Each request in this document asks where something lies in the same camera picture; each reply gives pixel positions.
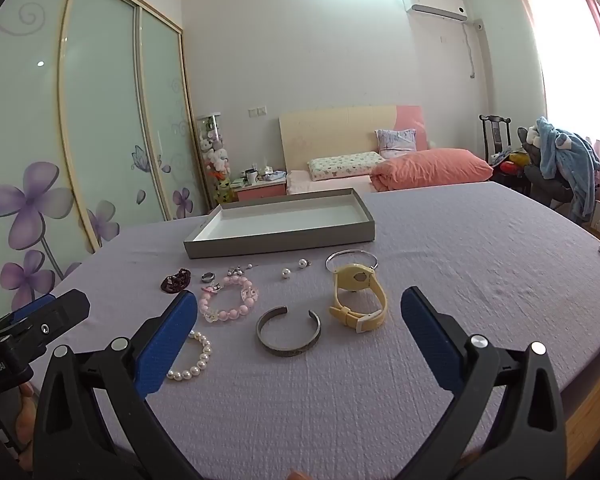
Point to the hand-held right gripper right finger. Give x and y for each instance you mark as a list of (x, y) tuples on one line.
[(430, 340)]

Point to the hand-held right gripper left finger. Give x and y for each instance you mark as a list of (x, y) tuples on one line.
[(165, 345)]

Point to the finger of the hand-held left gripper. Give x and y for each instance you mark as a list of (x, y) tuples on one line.
[(55, 317)]

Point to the yellow bangle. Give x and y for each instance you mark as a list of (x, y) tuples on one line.
[(352, 277)]

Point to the cluster of small pearl earrings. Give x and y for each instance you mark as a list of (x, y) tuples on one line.
[(235, 270)]

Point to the dark metal cuff bangle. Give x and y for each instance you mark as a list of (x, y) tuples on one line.
[(285, 352)]

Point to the thin silver bangle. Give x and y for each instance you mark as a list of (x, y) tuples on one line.
[(328, 260)]

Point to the grey cardboard tray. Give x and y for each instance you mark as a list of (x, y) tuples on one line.
[(280, 240)]

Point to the person's left hand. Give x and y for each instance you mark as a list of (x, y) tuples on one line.
[(25, 417)]

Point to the purple tablecloth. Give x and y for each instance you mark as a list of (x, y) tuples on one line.
[(455, 260)]

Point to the yellow plush toy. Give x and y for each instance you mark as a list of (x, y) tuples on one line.
[(223, 191)]

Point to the pink quilt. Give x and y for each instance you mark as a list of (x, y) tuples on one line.
[(430, 167)]

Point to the pink and white nightstand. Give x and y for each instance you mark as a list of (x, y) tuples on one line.
[(260, 191)]

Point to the pink bed sheet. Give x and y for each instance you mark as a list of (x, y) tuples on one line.
[(325, 185)]

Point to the white cup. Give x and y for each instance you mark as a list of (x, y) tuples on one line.
[(251, 176)]

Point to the white floral pillow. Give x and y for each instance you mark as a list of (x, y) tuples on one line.
[(345, 165)]

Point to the grey office chair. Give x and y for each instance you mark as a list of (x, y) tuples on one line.
[(545, 180)]

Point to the small purple print pillow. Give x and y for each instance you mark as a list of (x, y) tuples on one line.
[(395, 142)]

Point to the clear tube of plush toys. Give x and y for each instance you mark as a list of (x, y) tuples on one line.
[(212, 150)]

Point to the floral sliding door wardrobe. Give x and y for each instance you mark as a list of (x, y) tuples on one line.
[(105, 110)]

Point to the dark wooden chair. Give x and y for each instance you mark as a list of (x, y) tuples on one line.
[(495, 135)]

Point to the blue fleece garment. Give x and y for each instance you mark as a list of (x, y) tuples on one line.
[(565, 155)]

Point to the beige and pink headboard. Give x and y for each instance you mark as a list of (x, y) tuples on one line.
[(330, 130)]

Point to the air conditioner pipe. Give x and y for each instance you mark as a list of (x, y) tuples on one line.
[(472, 50)]

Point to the pink curtain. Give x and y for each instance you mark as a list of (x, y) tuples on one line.
[(590, 60)]

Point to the white air conditioner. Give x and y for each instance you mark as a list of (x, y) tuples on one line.
[(432, 2)]

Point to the white wall socket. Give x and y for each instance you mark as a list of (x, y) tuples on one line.
[(257, 111)]

